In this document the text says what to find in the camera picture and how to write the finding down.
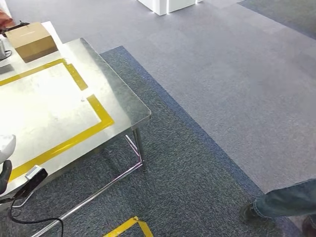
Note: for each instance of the person's hand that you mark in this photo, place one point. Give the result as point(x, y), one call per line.
point(6, 20)

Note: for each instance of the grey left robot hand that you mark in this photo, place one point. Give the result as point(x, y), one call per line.
point(4, 176)

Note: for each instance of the white curved plastic cover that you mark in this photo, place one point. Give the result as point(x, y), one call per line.
point(7, 147)

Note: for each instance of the steel workbench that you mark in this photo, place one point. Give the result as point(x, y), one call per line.
point(111, 91)

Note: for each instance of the black flat device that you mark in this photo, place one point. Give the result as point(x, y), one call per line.
point(14, 27)

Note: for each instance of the brown cardboard box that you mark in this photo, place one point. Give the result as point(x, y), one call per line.
point(29, 39)

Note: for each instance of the white pillar base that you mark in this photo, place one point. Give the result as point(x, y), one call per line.
point(160, 6)

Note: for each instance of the person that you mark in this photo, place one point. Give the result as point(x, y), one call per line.
point(283, 199)

